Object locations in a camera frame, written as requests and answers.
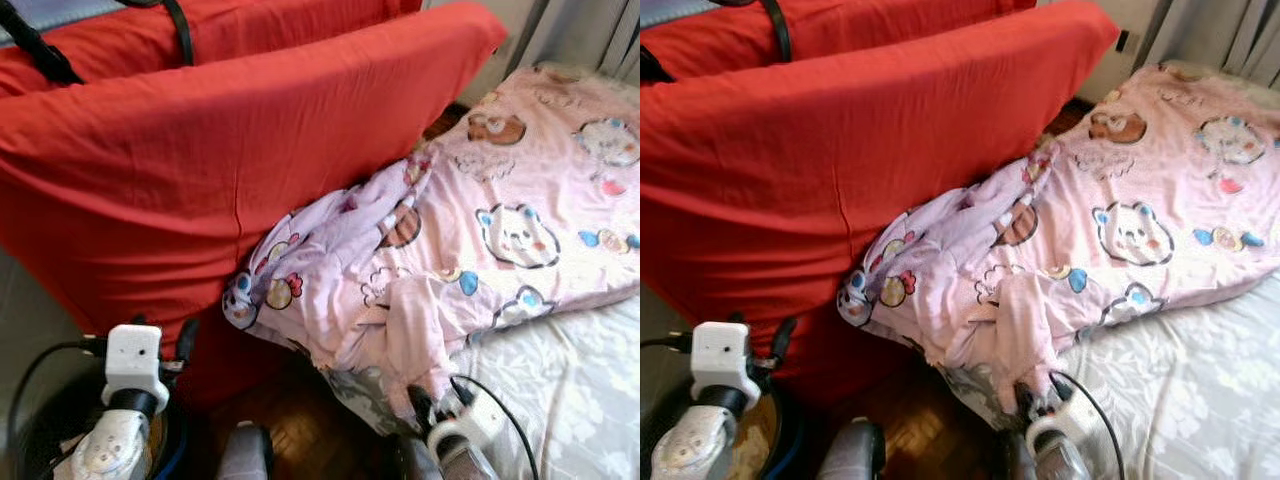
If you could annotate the pink cartoon bear blanket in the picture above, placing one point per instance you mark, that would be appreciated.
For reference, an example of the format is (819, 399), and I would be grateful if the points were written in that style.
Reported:
(500, 220)
(1120, 220)

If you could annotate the silver right arm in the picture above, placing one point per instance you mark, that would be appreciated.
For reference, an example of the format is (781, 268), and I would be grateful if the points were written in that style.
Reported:
(1062, 462)
(465, 462)

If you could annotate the silver left arm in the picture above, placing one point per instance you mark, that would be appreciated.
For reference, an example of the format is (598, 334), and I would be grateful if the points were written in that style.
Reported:
(110, 445)
(700, 445)

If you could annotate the grey robot right leg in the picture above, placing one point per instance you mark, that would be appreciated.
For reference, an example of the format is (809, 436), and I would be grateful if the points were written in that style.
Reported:
(1015, 460)
(412, 460)

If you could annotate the grey robot leg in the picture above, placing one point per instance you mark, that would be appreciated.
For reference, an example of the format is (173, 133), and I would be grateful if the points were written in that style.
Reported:
(245, 455)
(850, 452)
(1015, 460)
(412, 460)

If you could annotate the black waste bin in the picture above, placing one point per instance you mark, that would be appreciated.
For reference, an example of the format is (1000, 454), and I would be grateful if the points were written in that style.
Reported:
(40, 455)
(790, 440)

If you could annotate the crumpled beige paper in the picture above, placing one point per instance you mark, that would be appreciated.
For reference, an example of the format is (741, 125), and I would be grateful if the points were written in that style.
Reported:
(750, 440)

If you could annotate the grey robot left leg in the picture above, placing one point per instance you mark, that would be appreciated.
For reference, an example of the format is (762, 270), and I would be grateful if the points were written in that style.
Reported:
(850, 452)
(245, 455)

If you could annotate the grey floral bed sheet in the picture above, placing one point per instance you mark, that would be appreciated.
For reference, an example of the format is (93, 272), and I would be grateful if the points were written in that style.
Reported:
(1190, 400)
(570, 390)

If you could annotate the large red cushion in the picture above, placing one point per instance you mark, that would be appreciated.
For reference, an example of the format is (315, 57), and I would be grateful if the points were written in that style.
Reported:
(200, 170)
(820, 170)

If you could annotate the small red cushion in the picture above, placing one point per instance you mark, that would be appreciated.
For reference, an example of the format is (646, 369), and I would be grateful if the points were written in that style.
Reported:
(270, 30)
(900, 25)

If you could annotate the grey pleated curtain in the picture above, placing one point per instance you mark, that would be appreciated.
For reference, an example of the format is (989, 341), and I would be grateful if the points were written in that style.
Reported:
(580, 35)
(1220, 35)

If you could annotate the wall socket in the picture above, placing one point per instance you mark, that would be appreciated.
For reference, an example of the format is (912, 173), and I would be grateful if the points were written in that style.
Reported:
(1122, 40)

